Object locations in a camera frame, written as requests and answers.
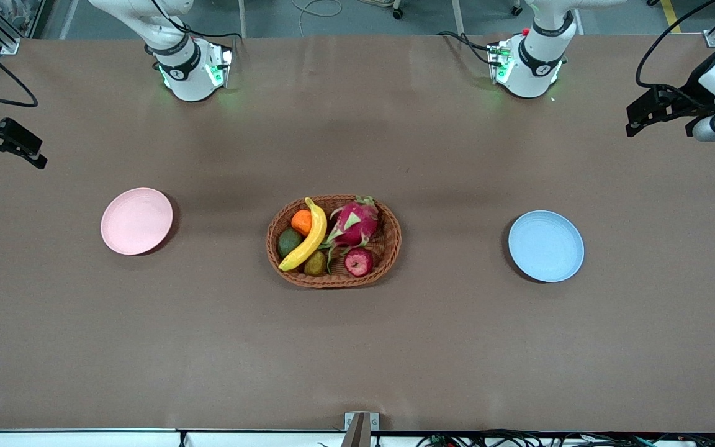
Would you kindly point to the black caster wheel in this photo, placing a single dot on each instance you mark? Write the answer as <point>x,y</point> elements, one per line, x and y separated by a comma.
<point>398,11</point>
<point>517,7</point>

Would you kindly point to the yellow banana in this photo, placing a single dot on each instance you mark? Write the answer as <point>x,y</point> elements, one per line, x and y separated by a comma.
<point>315,236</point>

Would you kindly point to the blue round plate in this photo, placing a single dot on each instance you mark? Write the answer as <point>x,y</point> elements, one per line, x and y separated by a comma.
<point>545,246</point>

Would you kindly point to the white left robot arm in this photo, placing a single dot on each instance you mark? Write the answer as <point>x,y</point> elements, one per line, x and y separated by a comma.
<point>534,68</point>

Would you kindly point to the brown wicker basket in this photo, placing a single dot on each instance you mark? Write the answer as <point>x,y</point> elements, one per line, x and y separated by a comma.
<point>388,248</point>

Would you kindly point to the grey metal leg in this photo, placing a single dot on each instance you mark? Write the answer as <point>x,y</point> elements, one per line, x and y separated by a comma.
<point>457,17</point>
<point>242,18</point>

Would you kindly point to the pink round plate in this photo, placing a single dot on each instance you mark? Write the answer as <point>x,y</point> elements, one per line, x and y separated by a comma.
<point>136,221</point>

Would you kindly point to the green avocado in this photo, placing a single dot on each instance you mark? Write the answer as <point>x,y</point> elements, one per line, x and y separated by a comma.
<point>288,243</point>

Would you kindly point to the brown kiwi fruit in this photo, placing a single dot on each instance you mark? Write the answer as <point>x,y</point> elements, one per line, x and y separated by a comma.
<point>315,264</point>

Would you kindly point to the pink dragon fruit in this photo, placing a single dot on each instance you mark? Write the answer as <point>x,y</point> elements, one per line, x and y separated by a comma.
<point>354,223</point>

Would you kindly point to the red apple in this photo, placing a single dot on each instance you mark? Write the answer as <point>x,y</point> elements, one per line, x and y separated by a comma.
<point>358,262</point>

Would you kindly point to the white table rail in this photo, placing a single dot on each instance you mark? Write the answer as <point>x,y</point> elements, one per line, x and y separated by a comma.
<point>84,438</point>

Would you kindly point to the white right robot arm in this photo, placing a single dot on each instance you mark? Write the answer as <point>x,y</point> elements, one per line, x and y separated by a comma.
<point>187,74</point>

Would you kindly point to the orange fruit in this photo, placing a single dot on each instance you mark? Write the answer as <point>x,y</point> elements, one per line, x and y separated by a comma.
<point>300,222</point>

